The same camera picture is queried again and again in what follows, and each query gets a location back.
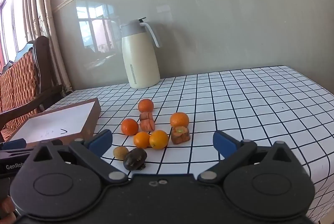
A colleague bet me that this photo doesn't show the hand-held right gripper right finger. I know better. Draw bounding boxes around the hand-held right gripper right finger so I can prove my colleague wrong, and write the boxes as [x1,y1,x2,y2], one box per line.
[197,131,300,184]

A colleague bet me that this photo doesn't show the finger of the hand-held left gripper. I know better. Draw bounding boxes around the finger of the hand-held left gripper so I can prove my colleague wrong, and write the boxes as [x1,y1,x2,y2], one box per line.
[0,139,28,150]

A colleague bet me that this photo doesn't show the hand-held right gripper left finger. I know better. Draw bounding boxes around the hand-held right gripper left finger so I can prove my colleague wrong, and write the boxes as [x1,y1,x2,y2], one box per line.
[29,129,129,184]

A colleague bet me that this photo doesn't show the orange mandarin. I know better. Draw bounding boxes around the orange mandarin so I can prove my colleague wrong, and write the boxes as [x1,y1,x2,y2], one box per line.
[121,118,139,136]
[138,99,154,113]
[170,112,189,129]

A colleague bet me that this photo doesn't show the smooth yellow-orange orange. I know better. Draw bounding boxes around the smooth yellow-orange orange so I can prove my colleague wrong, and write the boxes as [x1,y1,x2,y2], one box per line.
[149,130,169,150]
[133,132,151,149]

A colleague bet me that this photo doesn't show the bread roll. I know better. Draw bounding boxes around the bread roll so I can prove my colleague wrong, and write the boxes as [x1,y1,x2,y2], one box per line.
[171,126,191,144]

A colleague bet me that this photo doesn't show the brown cardboard box white inside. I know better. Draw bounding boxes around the brown cardboard box white inside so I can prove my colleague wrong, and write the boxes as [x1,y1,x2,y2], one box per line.
[5,98,102,147]

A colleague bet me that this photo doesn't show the ridged orange-brown fruit roll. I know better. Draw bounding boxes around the ridged orange-brown fruit roll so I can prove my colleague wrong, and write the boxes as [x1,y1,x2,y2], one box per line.
[140,120,156,132]
[139,111,154,121]

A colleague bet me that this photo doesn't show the person's left hand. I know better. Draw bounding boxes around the person's left hand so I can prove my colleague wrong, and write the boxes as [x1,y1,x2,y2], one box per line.
[0,196,16,223]

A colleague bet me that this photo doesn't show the small tan round fruit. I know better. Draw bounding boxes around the small tan round fruit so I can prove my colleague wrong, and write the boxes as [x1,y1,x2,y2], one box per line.
[113,146,129,161]

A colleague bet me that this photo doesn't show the dark brown fruit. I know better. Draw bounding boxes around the dark brown fruit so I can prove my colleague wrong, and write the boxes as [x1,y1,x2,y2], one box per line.
[123,148,148,171]

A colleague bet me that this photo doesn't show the white black-grid tablecloth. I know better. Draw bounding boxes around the white black-grid tablecloth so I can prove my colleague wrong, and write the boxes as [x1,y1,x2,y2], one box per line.
[44,65,334,224]

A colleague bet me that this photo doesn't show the wooden rattan armchair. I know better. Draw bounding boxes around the wooden rattan armchair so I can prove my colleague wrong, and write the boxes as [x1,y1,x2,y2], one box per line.
[0,35,64,143]

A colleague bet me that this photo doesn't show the cream thermos jug grey lid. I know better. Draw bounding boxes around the cream thermos jug grey lid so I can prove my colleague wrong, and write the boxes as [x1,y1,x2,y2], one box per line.
[120,17,161,89]

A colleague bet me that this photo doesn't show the red-framed window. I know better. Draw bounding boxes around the red-framed window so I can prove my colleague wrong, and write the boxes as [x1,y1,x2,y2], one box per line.
[0,0,29,73]

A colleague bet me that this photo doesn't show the beige patterned curtain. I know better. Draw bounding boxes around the beige patterned curtain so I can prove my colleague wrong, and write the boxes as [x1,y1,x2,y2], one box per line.
[22,0,73,94]

